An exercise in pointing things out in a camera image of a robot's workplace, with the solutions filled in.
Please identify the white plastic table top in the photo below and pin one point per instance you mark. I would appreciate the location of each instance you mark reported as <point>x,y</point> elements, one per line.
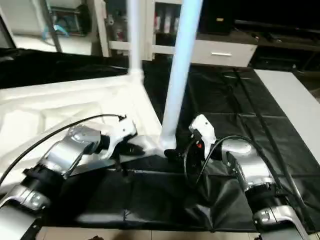
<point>60,110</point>

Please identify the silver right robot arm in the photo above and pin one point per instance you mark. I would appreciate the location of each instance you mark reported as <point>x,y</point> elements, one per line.
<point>255,180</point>

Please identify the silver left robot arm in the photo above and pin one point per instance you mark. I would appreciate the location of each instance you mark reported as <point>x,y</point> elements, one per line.
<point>60,165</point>

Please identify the black plastic mat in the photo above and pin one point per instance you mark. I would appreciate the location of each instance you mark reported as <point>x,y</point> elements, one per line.
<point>260,120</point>

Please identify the white drawer unit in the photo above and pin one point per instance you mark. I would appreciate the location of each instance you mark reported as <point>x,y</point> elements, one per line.
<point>222,52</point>

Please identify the white glass-door cabinet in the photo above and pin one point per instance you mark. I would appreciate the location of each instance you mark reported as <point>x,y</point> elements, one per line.
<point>145,25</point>

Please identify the light blue plastic object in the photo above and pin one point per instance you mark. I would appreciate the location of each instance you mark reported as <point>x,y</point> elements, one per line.
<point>57,31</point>

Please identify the grey metal pole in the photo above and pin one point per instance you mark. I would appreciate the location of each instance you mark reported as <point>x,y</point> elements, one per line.
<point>52,25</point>

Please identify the black low cabinet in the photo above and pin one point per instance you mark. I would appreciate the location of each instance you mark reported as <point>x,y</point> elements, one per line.
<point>270,20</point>

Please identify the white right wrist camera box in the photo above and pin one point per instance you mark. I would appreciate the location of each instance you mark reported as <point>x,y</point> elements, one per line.
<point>202,132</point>

